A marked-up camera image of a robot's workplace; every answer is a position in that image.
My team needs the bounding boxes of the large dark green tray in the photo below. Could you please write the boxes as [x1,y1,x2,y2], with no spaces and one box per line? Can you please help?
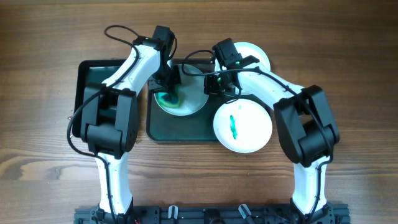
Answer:
[146,58,265,143]

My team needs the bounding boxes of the green yellow sponge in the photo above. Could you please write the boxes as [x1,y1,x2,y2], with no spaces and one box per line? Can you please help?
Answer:
[155,87,181,108]

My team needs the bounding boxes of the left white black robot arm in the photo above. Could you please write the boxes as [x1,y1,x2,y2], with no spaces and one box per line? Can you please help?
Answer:
[67,26,177,223]

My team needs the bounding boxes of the clean white plate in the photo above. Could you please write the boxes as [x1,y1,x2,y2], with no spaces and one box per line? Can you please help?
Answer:
[215,42,271,98]

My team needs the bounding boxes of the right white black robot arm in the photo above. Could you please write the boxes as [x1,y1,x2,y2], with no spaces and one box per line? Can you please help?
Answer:
[205,39,340,223]

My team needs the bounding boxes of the white plate stained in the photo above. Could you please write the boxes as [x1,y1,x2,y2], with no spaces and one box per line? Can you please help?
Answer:
[213,99,272,153]
[154,64,209,116]

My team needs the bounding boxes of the black aluminium base frame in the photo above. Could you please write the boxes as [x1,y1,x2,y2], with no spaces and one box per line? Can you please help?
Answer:
[73,203,351,224]

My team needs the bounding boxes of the small dark green tray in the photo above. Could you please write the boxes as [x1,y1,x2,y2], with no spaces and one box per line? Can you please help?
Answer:
[72,59,125,138]

